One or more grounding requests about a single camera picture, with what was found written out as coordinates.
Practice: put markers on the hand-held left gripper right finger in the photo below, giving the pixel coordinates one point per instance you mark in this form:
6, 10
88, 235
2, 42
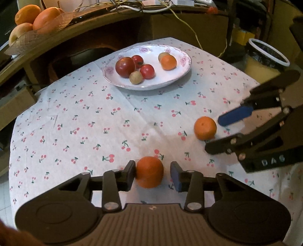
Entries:
176, 177

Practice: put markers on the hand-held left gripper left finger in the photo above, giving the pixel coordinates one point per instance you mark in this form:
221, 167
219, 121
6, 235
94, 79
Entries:
131, 176

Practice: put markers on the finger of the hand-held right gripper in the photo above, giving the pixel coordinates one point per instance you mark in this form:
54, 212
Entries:
234, 116
220, 147

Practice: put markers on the small orange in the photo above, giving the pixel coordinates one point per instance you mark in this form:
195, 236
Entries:
149, 171
205, 127
168, 62

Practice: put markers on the white floral plate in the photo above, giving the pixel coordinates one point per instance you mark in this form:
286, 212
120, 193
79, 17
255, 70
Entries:
158, 80

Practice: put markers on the small red tomato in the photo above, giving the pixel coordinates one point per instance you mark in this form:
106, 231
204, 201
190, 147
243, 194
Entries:
147, 71
138, 59

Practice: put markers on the large red apple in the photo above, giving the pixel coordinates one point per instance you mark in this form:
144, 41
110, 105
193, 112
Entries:
125, 67

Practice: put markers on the yellow trash bin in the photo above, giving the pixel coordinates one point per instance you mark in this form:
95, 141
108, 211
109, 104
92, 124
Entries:
258, 69

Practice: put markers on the cherry print tablecloth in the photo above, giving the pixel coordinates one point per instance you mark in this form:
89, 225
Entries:
94, 132

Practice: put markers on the black bin liner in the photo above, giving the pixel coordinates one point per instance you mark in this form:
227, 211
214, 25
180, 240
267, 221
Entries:
265, 58

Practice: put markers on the yellow box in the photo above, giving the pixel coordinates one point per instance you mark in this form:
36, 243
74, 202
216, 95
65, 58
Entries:
242, 36

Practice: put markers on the dark storage shelf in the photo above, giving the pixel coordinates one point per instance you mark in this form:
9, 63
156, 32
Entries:
272, 21

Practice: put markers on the small red round object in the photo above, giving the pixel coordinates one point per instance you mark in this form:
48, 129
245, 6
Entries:
212, 10

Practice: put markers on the white plug adapter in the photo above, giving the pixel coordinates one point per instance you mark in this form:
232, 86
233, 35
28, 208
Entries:
203, 2

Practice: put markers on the white power strip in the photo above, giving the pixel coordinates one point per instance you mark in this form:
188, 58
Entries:
183, 2

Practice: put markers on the dark red clothing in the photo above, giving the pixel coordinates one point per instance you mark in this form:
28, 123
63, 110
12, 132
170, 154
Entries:
14, 236

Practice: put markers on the glass fruit dish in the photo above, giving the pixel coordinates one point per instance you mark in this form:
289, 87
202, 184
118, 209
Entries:
26, 42

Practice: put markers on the large orange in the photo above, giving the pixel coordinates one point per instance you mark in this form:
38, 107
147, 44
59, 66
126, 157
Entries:
27, 14
46, 20

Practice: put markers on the pale yellow apple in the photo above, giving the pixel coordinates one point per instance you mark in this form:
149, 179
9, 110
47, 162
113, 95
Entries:
19, 33

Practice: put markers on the black television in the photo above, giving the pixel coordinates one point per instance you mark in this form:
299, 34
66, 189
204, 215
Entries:
6, 21

